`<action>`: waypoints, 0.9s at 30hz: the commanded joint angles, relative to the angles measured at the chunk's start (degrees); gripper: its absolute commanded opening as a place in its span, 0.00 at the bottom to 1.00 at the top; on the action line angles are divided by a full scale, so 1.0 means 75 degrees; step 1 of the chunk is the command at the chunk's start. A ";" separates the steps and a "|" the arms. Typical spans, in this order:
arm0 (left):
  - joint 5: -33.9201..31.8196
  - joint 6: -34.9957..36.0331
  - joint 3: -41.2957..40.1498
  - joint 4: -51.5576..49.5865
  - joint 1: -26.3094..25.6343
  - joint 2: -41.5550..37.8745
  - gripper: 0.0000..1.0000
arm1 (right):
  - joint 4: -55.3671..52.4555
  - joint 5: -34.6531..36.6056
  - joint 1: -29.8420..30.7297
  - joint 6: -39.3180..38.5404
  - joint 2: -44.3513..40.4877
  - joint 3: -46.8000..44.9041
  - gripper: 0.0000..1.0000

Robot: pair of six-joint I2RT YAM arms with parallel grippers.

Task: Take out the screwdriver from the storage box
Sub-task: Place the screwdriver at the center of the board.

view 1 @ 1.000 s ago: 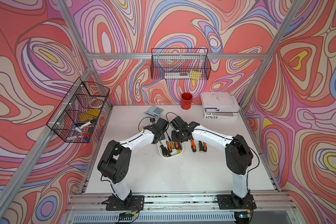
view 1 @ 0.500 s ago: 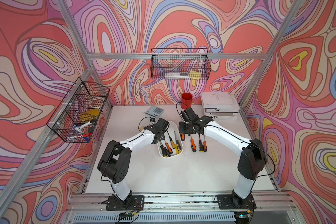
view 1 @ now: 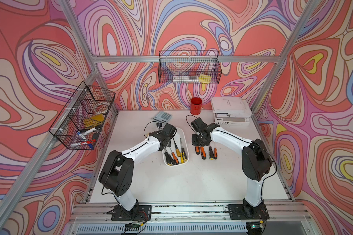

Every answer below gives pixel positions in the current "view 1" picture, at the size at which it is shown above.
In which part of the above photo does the orange phillips screwdriver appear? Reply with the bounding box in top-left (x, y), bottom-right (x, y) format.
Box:
top-left (200, 146), bottom-right (207, 160)

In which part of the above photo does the white plastic storage box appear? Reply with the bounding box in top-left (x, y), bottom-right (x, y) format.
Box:
top-left (162, 127), bottom-right (189, 167)

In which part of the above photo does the orange flathead screwdriver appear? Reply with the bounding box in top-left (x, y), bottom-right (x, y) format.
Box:
top-left (213, 143), bottom-right (218, 160)

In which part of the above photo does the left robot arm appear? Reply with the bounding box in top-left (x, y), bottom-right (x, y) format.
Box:
top-left (98, 124), bottom-right (177, 212)

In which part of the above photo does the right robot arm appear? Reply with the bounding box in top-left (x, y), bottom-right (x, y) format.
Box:
top-left (190, 117), bottom-right (273, 214)

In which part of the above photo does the yellow flathead screwdriver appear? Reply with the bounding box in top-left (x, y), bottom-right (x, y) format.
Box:
top-left (180, 142), bottom-right (184, 164)

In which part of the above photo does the grey calculator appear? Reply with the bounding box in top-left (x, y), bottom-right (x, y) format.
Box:
top-left (152, 111), bottom-right (173, 123)

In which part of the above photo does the middle white torn book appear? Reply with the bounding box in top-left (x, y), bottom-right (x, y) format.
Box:
top-left (215, 113), bottom-right (251, 119)

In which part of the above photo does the red metal cup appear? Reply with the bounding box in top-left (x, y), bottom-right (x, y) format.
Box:
top-left (190, 98), bottom-right (203, 115)

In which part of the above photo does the bottom white LOVER book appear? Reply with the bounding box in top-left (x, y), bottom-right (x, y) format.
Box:
top-left (215, 118), bottom-right (250, 126)

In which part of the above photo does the top white book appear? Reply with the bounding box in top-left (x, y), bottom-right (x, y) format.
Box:
top-left (211, 97), bottom-right (252, 115)

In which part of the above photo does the yellow sponge in back basket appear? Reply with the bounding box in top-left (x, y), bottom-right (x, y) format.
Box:
top-left (198, 73), bottom-right (212, 84)

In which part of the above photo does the white marker pen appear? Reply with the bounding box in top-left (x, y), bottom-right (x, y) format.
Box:
top-left (76, 126), bottom-right (101, 140)

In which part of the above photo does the yellow item in left basket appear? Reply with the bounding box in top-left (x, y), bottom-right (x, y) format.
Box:
top-left (83, 114), bottom-right (105, 129)

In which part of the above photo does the back wire basket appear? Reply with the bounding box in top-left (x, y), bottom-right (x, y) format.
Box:
top-left (158, 49), bottom-right (222, 84)

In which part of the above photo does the wire basket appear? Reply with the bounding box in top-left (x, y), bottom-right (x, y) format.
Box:
top-left (49, 81), bottom-right (116, 150)
top-left (158, 49), bottom-right (222, 84)

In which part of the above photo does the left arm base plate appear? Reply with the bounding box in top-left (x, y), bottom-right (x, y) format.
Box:
top-left (107, 205), bottom-right (152, 221)

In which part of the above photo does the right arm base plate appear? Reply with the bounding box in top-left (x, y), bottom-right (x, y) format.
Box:
top-left (227, 202), bottom-right (270, 221)

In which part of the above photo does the left wire basket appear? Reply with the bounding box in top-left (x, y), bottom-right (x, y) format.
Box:
top-left (49, 81), bottom-right (116, 150)

